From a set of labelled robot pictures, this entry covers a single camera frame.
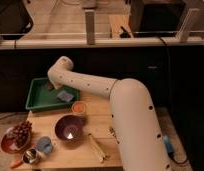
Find black eraser block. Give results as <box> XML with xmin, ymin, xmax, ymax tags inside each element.
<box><xmin>45</xmin><ymin>82</ymin><xmax>54</xmax><ymax>91</ymax></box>

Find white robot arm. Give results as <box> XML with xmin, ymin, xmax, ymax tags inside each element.
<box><xmin>47</xmin><ymin>56</ymin><xmax>172</xmax><ymax>171</ymax></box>

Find green plastic tray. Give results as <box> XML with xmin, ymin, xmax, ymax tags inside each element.
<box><xmin>25</xmin><ymin>77</ymin><xmax>80</xmax><ymax>112</ymax></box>

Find light blue sponge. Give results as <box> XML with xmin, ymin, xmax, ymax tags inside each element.
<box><xmin>57</xmin><ymin>90</ymin><xmax>74</xmax><ymax>102</ymax></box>

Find orange cup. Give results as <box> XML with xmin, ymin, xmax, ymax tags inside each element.
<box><xmin>71</xmin><ymin>101</ymin><xmax>87</xmax><ymax>117</ymax></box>

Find purple bowl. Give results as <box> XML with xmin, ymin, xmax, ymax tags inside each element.
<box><xmin>55</xmin><ymin>115</ymin><xmax>83</xmax><ymax>141</ymax></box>

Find bunch of dark grapes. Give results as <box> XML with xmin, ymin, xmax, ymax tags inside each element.
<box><xmin>13</xmin><ymin>121</ymin><xmax>32</xmax><ymax>148</ymax></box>

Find blue transparent cup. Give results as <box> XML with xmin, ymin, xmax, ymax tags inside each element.
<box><xmin>36</xmin><ymin>136</ymin><xmax>53</xmax><ymax>155</ymax></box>

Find silver fork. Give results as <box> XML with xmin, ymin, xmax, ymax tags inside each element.
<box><xmin>109</xmin><ymin>126</ymin><xmax>116</xmax><ymax>137</ymax></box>

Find red plate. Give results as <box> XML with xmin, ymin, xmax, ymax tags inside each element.
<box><xmin>1</xmin><ymin>127</ymin><xmax>31</xmax><ymax>154</ymax></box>

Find yellow wooden tongs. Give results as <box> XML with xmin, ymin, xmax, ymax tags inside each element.
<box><xmin>88</xmin><ymin>134</ymin><xmax>109</xmax><ymax>163</ymax></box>

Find black box monitor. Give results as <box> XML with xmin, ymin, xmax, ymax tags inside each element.
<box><xmin>128</xmin><ymin>0</ymin><xmax>186</xmax><ymax>37</ymax></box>

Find blue tape roll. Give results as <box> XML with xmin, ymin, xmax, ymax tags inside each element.
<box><xmin>163</xmin><ymin>135</ymin><xmax>174</xmax><ymax>156</ymax></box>

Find steel pot orange handle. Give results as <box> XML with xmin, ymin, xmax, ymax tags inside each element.
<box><xmin>10</xmin><ymin>148</ymin><xmax>40</xmax><ymax>169</ymax></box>

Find metal frame post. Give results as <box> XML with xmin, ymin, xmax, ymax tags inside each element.
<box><xmin>85</xmin><ymin>9</ymin><xmax>95</xmax><ymax>45</ymax></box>

